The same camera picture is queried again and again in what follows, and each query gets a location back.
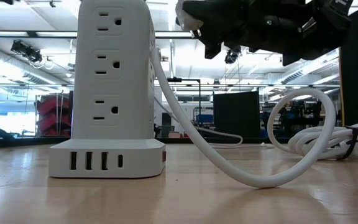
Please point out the black freestanding board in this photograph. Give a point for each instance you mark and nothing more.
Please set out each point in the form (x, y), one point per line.
(236, 115)

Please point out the white power strip tower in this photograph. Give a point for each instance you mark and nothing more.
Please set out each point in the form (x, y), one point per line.
(113, 93)

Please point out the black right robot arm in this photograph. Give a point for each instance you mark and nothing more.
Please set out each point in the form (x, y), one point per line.
(331, 25)

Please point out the white USB wall charger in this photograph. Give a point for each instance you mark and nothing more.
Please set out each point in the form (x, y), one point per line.
(186, 18)

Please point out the black ceiling-hung camera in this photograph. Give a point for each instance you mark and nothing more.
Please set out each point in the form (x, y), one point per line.
(26, 51)
(231, 57)

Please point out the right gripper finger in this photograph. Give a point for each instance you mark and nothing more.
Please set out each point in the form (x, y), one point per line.
(228, 21)

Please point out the red storage rack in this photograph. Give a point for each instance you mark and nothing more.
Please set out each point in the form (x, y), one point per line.
(50, 107)

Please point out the black background robot rig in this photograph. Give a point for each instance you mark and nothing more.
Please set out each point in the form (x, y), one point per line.
(297, 116)

